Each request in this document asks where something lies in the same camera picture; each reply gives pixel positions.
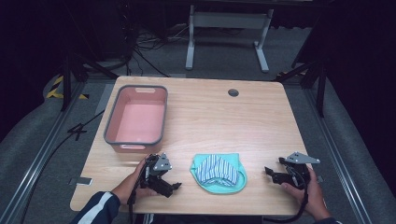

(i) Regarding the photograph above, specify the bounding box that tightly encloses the person's left hand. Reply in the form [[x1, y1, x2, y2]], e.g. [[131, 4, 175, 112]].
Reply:
[[111, 158, 160, 205]]

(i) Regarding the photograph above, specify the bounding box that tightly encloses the teal and striped cloth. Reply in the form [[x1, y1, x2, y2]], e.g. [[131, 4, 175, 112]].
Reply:
[[190, 152, 248, 195]]

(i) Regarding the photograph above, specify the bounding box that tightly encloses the long black floor cable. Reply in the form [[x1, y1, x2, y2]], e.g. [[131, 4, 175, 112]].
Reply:
[[19, 109, 106, 224]]

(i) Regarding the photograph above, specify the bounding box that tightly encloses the bundle of floor cables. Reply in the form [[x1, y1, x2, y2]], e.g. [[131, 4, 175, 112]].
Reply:
[[122, 17, 190, 78]]

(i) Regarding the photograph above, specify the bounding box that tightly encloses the person's right hand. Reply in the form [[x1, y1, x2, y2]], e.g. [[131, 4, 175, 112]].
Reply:
[[281, 168, 332, 221]]

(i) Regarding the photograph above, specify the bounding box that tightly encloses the yellow and black floor tape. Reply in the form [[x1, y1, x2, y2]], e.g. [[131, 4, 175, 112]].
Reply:
[[45, 75, 90, 101]]

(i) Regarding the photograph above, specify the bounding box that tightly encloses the right hand-held gripper cable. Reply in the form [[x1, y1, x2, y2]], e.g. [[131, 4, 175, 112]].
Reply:
[[262, 167, 311, 224]]

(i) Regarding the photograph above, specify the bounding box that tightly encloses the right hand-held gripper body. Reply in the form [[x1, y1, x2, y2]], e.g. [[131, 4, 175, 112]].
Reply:
[[278, 151, 321, 190]]

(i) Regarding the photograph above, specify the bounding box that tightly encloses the grey tape patch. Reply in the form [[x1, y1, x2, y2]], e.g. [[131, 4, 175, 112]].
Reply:
[[68, 175, 93, 187]]

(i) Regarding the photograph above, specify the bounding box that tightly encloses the black tripod stand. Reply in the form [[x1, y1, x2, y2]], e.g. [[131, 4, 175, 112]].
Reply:
[[273, 55, 329, 119], [59, 50, 120, 112]]

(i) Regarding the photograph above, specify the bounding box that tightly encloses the hand-held gripper cable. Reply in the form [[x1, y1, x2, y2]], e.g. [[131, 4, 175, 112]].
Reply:
[[126, 157, 151, 224], [262, 167, 311, 224]]

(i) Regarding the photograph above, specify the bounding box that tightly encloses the grey metal table frame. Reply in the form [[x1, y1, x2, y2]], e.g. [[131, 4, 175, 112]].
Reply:
[[184, 4, 276, 75]]

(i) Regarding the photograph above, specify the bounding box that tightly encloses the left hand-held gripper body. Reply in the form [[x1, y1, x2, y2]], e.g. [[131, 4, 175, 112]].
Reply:
[[139, 152, 174, 190]]

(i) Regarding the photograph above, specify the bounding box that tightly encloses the left hand-held gripper cable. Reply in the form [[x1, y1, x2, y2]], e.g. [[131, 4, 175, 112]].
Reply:
[[126, 157, 151, 224]]

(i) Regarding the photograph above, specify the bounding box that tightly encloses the pink basin with grey rim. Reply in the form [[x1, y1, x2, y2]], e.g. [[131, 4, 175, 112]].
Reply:
[[103, 84, 169, 154]]

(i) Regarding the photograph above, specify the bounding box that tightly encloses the aluminium floor rail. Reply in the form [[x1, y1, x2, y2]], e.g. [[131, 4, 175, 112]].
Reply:
[[303, 88, 374, 224], [0, 79, 87, 224]]

